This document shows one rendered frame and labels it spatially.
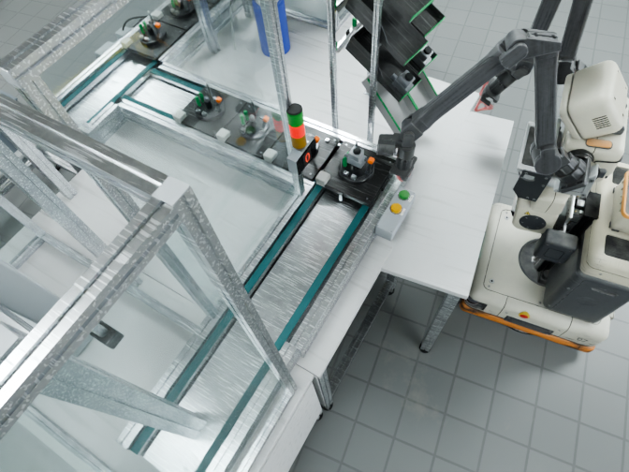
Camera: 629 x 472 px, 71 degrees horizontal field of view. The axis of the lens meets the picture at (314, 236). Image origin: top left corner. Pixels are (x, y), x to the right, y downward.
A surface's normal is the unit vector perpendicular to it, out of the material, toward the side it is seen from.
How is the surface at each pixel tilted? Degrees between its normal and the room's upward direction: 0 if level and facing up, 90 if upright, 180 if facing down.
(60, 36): 90
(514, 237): 0
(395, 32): 25
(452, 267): 0
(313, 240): 0
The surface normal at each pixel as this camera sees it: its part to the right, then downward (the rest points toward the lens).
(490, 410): -0.07, -0.50
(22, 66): 0.86, 0.41
